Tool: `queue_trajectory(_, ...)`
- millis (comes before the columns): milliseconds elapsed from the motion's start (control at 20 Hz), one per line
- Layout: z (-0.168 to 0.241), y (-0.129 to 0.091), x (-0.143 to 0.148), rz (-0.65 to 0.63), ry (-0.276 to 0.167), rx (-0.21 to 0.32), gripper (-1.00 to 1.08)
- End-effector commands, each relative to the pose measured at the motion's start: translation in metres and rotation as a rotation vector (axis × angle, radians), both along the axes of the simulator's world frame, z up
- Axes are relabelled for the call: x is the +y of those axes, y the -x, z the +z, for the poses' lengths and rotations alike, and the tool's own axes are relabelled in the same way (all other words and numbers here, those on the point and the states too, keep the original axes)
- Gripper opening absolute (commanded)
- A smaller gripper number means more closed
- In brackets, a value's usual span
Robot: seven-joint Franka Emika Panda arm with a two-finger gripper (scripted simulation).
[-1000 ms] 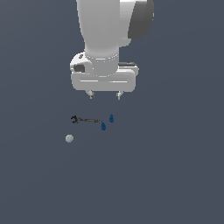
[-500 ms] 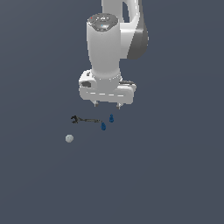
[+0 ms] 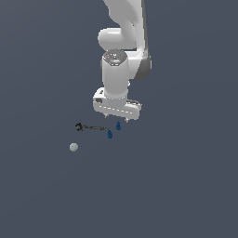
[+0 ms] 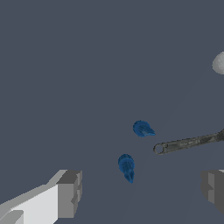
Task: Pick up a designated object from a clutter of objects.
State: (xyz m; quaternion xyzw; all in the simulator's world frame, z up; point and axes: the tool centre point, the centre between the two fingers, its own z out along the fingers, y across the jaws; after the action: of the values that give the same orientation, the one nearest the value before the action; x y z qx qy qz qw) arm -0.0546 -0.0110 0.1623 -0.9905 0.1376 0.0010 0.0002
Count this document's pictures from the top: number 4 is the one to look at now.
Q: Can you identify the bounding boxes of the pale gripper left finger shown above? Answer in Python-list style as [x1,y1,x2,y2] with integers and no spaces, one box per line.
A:
[0,169,83,224]

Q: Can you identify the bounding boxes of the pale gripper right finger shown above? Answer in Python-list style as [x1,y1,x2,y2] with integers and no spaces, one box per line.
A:
[199,169,224,215]

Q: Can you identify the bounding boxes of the grey metal wrench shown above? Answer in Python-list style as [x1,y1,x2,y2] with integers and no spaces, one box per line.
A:
[152,128,224,156]

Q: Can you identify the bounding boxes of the grey white ball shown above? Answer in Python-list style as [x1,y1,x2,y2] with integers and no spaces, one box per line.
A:
[212,51,224,75]

